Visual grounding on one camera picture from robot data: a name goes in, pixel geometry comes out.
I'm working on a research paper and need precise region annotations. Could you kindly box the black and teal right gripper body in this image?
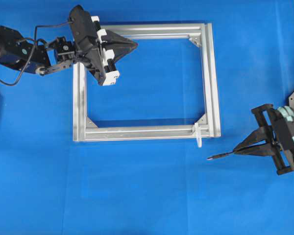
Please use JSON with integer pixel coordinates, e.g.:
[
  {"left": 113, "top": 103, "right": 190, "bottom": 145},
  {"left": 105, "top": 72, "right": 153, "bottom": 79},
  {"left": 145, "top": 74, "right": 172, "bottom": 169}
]
[{"left": 251, "top": 104, "right": 294, "bottom": 175}]

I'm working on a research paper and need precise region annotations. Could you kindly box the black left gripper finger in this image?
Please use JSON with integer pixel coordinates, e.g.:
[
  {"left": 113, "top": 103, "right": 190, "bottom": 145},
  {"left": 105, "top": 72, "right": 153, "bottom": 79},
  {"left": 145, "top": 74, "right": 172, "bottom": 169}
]
[
  {"left": 103, "top": 29, "right": 138, "bottom": 49},
  {"left": 113, "top": 46, "right": 137, "bottom": 63}
]

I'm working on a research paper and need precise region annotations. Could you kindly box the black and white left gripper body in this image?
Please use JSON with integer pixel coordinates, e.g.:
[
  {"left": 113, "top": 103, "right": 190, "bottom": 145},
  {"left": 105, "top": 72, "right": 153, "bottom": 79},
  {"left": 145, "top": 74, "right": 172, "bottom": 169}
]
[{"left": 74, "top": 16, "right": 120, "bottom": 86}]

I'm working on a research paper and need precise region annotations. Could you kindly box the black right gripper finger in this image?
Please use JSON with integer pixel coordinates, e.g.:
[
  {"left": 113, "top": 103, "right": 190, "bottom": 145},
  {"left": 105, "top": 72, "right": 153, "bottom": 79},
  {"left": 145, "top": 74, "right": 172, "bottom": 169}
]
[
  {"left": 233, "top": 144, "right": 276, "bottom": 157},
  {"left": 234, "top": 125, "right": 273, "bottom": 151}
]

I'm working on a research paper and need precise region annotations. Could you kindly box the black wire with metal tip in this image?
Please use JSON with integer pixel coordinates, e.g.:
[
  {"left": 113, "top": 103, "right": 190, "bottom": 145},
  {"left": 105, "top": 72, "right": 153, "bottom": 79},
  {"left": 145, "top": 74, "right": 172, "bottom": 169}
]
[{"left": 206, "top": 151, "right": 236, "bottom": 161}]

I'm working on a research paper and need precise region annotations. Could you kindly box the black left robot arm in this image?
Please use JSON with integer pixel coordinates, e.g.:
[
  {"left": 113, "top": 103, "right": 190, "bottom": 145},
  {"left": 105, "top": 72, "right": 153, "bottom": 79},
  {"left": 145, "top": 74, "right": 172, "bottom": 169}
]
[{"left": 0, "top": 16, "right": 138, "bottom": 86}]

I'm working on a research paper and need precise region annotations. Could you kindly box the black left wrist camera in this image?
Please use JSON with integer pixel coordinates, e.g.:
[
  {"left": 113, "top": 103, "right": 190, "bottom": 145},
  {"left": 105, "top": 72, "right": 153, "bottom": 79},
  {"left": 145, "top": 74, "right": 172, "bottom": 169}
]
[{"left": 69, "top": 5, "right": 98, "bottom": 47}]

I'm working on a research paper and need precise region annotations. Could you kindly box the aluminium extrusion frame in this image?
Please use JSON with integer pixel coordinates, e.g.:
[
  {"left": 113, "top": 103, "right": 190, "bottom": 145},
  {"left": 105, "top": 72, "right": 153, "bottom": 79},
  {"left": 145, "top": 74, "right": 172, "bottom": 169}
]
[{"left": 73, "top": 23, "right": 221, "bottom": 142}]

